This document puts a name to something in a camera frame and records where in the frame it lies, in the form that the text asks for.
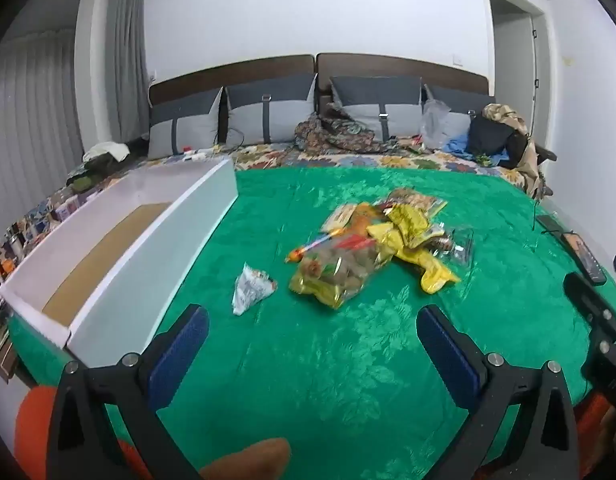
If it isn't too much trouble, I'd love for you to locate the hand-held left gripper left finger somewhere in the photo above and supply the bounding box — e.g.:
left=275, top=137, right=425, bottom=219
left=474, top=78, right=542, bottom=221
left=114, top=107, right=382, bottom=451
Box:
left=46, top=304, right=211, bottom=480

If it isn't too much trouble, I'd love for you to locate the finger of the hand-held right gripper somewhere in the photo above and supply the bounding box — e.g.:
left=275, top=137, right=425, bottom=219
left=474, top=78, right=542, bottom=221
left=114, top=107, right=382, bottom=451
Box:
left=564, top=271, right=616, bottom=322

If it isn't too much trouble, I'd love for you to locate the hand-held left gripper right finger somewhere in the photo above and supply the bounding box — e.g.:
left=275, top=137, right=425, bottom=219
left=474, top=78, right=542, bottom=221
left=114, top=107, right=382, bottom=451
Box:
left=417, top=304, right=581, bottom=480

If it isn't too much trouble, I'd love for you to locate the yellow and black strip pack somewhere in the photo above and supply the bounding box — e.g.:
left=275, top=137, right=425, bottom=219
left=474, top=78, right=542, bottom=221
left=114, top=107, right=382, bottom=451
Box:
left=395, top=250, right=461, bottom=295

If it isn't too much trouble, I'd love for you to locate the small white snack packet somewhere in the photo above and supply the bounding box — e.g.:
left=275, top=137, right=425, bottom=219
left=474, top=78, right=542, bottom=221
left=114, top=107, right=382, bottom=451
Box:
left=232, top=261, right=279, bottom=317

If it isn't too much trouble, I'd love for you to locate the clear meat pack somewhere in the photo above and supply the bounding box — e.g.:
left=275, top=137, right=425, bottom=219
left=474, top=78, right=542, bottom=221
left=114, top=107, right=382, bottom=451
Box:
left=428, top=227, right=475, bottom=266

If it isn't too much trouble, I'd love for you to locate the yellow snack packet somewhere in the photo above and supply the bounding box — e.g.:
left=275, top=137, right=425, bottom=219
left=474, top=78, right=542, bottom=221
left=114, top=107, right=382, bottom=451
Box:
left=368, top=205, right=446, bottom=261

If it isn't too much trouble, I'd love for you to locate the clear yellow-edged peanut bag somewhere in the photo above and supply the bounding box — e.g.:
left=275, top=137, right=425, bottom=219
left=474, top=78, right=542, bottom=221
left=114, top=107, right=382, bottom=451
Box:
left=288, top=237, right=393, bottom=310

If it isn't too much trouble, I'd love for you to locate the green-edged snack packet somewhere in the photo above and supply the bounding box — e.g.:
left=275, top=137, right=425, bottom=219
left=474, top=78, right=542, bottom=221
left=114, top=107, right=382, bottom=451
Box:
left=388, top=187, right=449, bottom=216

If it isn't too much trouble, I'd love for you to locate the orange sausage pack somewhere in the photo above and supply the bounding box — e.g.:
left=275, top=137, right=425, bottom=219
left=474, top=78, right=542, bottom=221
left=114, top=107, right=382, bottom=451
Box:
left=285, top=227, right=349, bottom=264

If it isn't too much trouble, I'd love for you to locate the peanut snack bag yellow border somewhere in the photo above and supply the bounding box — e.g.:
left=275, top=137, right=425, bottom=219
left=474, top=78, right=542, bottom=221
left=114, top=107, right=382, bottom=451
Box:
left=320, top=203, right=389, bottom=241

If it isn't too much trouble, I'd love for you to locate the person's left hand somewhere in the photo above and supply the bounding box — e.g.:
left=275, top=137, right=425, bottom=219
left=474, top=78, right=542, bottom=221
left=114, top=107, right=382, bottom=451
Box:
left=199, top=436, right=292, bottom=480

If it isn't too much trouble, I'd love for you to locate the black smartphone lit screen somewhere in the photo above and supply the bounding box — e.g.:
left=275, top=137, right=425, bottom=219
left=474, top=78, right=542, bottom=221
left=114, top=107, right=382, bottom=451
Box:
left=562, top=232, right=607, bottom=287

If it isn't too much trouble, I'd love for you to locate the black smartphone dark screen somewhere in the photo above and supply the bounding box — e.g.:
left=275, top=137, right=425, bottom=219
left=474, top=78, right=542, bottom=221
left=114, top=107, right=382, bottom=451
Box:
left=535, top=215, right=565, bottom=235

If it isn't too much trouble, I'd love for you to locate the green patterned blanket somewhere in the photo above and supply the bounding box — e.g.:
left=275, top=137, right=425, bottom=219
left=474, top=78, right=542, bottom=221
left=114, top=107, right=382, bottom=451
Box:
left=8, top=165, right=614, bottom=480

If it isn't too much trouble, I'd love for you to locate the black and tan clothes pile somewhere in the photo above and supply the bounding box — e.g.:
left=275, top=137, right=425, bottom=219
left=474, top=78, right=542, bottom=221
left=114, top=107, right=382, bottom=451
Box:
left=483, top=103, right=553, bottom=198

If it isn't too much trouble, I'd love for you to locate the orange clothing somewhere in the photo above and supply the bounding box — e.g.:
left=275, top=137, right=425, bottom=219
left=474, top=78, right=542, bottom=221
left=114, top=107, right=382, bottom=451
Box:
left=15, top=385, right=616, bottom=480

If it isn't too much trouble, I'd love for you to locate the wooden bedside shelf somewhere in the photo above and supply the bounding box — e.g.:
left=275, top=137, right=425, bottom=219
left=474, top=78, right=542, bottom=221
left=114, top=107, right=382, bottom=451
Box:
left=0, top=329, right=19, bottom=386

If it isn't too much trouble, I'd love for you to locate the black bag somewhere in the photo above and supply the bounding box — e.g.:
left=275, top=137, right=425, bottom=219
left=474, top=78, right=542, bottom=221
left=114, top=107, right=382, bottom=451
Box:
left=466, top=110, right=528, bottom=157

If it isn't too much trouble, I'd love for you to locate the row of small bottles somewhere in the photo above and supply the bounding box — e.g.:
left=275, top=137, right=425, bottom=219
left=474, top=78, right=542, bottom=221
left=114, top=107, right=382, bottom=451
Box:
left=0, top=185, right=97, bottom=321

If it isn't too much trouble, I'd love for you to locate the blue cloth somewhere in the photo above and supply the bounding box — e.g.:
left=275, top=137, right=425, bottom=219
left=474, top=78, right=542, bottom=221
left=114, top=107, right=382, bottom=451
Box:
left=442, top=137, right=478, bottom=159

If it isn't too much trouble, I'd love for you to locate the dark green cloth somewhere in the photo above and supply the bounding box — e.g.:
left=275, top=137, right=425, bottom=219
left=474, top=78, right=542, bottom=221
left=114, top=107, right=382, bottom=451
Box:
left=66, top=152, right=141, bottom=192

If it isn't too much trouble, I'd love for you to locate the white folded cloth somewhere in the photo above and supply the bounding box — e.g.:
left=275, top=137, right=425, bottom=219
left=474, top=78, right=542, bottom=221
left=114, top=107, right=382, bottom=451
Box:
left=82, top=142, right=132, bottom=163

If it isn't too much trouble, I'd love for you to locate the floral bedsheet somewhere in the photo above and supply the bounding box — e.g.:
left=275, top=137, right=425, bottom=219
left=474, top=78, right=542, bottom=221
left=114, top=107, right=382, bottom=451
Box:
left=152, top=141, right=526, bottom=181

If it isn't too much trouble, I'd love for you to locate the clear plastic bag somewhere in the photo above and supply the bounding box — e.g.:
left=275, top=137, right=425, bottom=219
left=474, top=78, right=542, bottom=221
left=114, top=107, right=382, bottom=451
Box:
left=419, top=100, right=457, bottom=150

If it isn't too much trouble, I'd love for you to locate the white door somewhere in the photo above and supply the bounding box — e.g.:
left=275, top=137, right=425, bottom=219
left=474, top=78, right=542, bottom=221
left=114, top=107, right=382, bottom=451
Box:
left=488, top=0, right=547, bottom=153

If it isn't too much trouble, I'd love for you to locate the dark floral quilt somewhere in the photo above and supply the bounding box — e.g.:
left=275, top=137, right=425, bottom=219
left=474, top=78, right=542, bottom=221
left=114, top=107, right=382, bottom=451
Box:
left=294, top=104, right=389, bottom=154

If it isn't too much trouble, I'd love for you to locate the white pleated curtain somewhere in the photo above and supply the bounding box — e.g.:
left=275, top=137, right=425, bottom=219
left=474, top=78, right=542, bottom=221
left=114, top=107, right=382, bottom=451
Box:
left=0, top=30, right=84, bottom=233

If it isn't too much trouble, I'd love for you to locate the brown headboard panel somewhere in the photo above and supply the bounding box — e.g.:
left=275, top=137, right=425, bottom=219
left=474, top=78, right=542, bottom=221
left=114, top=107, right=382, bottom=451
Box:
left=316, top=52, right=490, bottom=96
left=148, top=55, right=316, bottom=111

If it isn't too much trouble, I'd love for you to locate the grey curtain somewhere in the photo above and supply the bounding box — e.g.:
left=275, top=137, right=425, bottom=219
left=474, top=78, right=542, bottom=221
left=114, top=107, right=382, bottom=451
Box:
left=106, top=0, right=149, bottom=146

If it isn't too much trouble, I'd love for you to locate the grey strapped pillow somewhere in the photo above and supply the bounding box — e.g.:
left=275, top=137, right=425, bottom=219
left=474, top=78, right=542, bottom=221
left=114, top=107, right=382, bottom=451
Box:
left=424, top=84, right=496, bottom=133
left=330, top=76, right=423, bottom=141
left=225, top=74, right=319, bottom=148
left=148, top=87, right=223, bottom=158

